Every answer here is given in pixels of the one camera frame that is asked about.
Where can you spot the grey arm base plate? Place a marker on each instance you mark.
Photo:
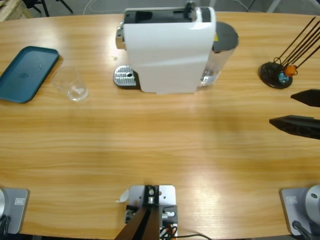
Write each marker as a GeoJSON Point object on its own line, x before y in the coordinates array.
{"type": "Point", "coordinates": [295, 210]}
{"type": "Point", "coordinates": [17, 212]}

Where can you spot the metal drip tray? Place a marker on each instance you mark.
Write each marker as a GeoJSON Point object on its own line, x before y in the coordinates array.
{"type": "Point", "coordinates": [123, 76]}

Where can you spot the grey metal frame leg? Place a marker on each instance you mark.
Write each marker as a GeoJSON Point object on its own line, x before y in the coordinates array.
{"type": "Point", "coordinates": [273, 5]}

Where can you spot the clear water tank black lid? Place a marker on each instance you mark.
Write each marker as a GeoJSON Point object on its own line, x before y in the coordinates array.
{"type": "Point", "coordinates": [220, 60]}

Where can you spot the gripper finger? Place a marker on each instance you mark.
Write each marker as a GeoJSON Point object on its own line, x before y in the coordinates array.
{"type": "Point", "coordinates": [297, 125]}
{"type": "Point", "coordinates": [310, 98]}

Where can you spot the black capsule stand with rods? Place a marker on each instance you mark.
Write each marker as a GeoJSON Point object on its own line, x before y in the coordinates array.
{"type": "Point", "coordinates": [270, 75]}

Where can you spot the blue coffee capsule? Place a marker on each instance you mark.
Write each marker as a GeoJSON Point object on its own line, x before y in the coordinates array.
{"type": "Point", "coordinates": [283, 78]}

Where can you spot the orange coffee capsule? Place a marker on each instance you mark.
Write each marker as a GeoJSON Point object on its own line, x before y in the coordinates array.
{"type": "Point", "coordinates": [290, 70]}

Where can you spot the grey translucent machine lever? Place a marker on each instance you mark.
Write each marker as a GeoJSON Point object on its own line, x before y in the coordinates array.
{"type": "Point", "coordinates": [191, 10]}

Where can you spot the clear glass cup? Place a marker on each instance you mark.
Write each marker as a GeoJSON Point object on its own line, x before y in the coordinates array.
{"type": "Point", "coordinates": [75, 92]}

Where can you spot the white capsule coffee machine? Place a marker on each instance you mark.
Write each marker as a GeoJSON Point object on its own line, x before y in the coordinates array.
{"type": "Point", "coordinates": [170, 57]}

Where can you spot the white tape scrap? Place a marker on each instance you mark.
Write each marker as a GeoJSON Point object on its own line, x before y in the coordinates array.
{"type": "Point", "coordinates": [124, 196]}

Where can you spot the black tripod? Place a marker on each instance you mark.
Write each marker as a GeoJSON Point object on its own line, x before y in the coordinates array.
{"type": "Point", "coordinates": [44, 6]}

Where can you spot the teal plastic tray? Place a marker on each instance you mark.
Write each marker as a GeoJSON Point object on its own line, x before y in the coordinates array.
{"type": "Point", "coordinates": [25, 75]}

